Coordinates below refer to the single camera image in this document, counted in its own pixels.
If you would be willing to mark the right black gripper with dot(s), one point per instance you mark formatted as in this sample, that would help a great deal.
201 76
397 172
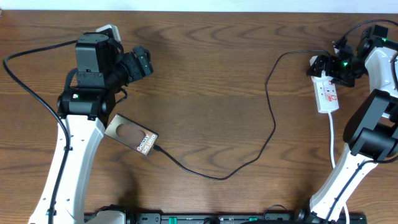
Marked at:
331 61

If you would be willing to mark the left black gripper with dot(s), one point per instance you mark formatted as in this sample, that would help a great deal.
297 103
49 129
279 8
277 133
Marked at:
146 65

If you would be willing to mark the white power strip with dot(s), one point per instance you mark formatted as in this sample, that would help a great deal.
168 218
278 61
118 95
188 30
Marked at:
325 94

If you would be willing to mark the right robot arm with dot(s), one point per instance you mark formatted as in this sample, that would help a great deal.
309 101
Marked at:
370 135

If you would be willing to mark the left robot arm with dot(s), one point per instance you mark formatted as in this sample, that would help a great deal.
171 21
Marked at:
88 98

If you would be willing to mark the white USB charger plug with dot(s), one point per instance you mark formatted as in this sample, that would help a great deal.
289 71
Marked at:
317 61

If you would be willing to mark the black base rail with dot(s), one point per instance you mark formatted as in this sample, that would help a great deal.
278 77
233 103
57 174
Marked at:
112 216

